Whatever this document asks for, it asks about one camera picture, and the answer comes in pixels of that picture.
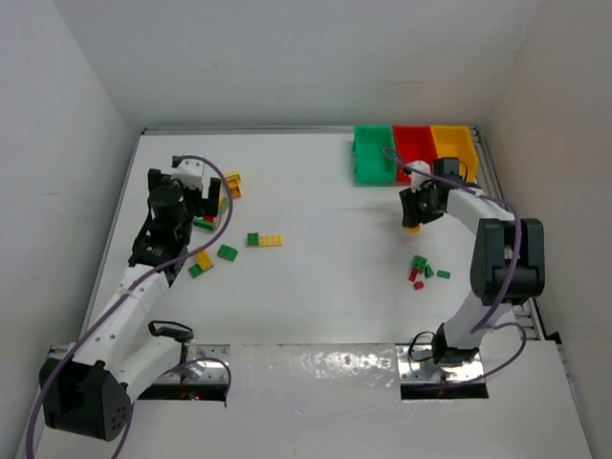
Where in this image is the green square lego brick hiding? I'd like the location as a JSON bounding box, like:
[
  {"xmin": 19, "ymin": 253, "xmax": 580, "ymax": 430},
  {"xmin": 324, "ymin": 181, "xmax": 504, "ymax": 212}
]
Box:
[{"xmin": 412, "ymin": 255, "xmax": 427, "ymax": 273}]

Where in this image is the tan lego plate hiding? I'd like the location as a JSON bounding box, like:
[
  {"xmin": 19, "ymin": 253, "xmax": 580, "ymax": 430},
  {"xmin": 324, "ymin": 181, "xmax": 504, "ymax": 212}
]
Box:
[{"xmin": 258, "ymin": 234, "xmax": 283, "ymax": 247}]

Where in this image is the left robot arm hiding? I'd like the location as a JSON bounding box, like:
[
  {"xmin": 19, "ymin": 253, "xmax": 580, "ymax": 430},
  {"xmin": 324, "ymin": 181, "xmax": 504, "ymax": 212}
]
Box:
[{"xmin": 39, "ymin": 159, "xmax": 222, "ymax": 442}]

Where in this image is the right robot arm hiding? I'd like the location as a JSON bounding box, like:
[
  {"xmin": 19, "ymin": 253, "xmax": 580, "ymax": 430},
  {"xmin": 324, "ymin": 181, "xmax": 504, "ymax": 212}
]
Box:
[{"xmin": 399, "ymin": 158, "xmax": 545, "ymax": 365}]

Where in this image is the red green flower lego stack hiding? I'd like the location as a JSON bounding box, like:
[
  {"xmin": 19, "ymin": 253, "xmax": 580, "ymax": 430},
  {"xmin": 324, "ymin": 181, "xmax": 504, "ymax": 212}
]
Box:
[{"xmin": 193, "ymin": 197, "xmax": 229, "ymax": 231}]

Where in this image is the yellow hollow lego block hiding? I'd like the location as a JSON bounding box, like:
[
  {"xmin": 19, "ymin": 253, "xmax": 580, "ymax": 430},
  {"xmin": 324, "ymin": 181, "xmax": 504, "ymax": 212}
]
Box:
[{"xmin": 229, "ymin": 182, "xmax": 242, "ymax": 199}]

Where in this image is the yellow arch lego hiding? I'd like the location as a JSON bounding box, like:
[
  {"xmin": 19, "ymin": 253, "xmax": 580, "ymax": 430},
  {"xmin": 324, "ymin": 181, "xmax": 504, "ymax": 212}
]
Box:
[{"xmin": 225, "ymin": 171, "xmax": 241, "ymax": 186}]

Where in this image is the yellow long lego brick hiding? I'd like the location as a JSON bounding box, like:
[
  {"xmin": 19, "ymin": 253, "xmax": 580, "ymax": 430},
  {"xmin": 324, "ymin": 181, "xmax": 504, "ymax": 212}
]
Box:
[{"xmin": 194, "ymin": 251, "xmax": 214, "ymax": 273}]

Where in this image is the red plastic bin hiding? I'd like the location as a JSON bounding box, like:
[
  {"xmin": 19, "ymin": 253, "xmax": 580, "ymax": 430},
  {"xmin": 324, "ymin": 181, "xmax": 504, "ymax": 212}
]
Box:
[{"xmin": 392, "ymin": 125, "xmax": 437, "ymax": 167}]

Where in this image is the green plastic bin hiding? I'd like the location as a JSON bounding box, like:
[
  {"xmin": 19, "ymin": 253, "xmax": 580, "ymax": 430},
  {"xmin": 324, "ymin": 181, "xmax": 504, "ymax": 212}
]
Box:
[{"xmin": 353, "ymin": 125, "xmax": 397, "ymax": 186}]

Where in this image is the yellow plastic bin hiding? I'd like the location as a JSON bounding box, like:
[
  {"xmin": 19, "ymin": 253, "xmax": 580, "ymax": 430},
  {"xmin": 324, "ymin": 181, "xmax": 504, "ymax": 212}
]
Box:
[{"xmin": 431, "ymin": 125, "xmax": 479, "ymax": 182}]

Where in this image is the green lego under yellow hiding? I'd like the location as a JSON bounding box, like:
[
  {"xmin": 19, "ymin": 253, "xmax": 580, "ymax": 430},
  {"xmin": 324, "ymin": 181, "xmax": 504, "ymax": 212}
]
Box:
[{"xmin": 188, "ymin": 264, "xmax": 205, "ymax": 278}]

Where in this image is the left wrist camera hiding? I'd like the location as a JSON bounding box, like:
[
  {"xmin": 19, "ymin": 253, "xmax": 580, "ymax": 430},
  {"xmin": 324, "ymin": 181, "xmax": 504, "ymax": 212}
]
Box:
[{"xmin": 171, "ymin": 156, "xmax": 204, "ymax": 190}]

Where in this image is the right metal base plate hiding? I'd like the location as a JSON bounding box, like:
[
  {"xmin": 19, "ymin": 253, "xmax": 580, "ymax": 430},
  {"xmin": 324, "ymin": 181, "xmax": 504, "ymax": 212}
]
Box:
[{"xmin": 396, "ymin": 343, "xmax": 485, "ymax": 385}]

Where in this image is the metal base plate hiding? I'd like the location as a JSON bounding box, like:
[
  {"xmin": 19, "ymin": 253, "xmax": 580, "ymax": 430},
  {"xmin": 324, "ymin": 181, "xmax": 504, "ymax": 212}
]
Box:
[
  {"xmin": 150, "ymin": 342, "xmax": 230, "ymax": 385},
  {"xmin": 396, "ymin": 343, "xmax": 485, "ymax": 385}
]

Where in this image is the aluminium frame rail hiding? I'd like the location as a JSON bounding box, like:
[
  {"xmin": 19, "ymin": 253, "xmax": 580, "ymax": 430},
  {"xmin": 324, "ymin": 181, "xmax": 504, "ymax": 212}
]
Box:
[{"xmin": 470, "ymin": 124, "xmax": 544, "ymax": 341}]

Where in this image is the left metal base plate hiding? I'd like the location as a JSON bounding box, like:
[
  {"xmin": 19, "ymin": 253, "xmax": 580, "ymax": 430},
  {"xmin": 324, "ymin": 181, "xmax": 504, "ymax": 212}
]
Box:
[{"xmin": 150, "ymin": 342, "xmax": 230, "ymax": 385}]

